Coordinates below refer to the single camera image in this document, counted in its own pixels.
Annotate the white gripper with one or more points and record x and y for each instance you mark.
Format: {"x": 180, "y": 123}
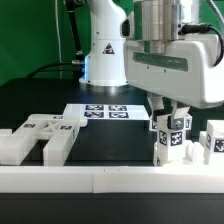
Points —
{"x": 185, "y": 73}

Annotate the white chair seat part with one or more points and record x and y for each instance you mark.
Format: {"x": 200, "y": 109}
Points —
{"x": 189, "y": 153}

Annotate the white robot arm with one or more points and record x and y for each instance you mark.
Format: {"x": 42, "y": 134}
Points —
{"x": 162, "y": 48}

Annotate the white tagged cube left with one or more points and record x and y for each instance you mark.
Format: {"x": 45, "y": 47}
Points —
{"x": 152, "y": 125}

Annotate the white tagged cube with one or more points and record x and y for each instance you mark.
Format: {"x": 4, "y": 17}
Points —
{"x": 188, "y": 122}
{"x": 152, "y": 125}

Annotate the white tagged cube right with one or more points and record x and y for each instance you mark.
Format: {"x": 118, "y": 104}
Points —
{"x": 188, "y": 122}

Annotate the white right fence bar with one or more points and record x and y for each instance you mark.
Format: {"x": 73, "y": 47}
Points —
{"x": 202, "y": 138}

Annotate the white fence bar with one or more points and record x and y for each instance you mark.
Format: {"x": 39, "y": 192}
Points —
{"x": 183, "y": 179}
{"x": 202, "y": 138}

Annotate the white fiducial marker sheet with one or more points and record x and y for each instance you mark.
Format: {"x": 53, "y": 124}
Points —
{"x": 107, "y": 111}

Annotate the white left fence block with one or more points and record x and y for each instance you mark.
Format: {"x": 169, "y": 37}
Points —
{"x": 4, "y": 134}

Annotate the white front fence bar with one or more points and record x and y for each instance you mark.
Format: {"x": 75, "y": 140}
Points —
{"x": 183, "y": 179}

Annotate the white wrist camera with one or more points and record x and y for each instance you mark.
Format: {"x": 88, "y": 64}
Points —
{"x": 127, "y": 30}

